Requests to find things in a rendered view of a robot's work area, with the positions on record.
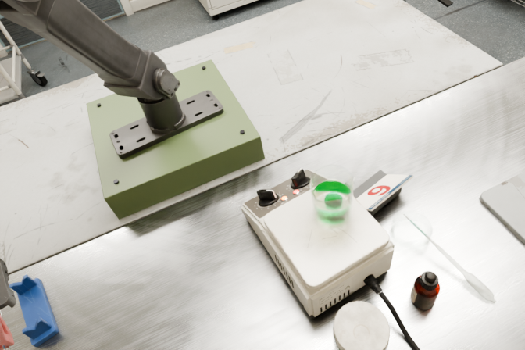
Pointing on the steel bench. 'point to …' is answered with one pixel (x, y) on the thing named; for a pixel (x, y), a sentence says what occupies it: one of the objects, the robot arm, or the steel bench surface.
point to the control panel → (279, 197)
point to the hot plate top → (323, 240)
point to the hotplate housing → (341, 284)
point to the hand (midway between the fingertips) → (4, 340)
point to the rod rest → (35, 310)
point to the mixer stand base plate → (508, 204)
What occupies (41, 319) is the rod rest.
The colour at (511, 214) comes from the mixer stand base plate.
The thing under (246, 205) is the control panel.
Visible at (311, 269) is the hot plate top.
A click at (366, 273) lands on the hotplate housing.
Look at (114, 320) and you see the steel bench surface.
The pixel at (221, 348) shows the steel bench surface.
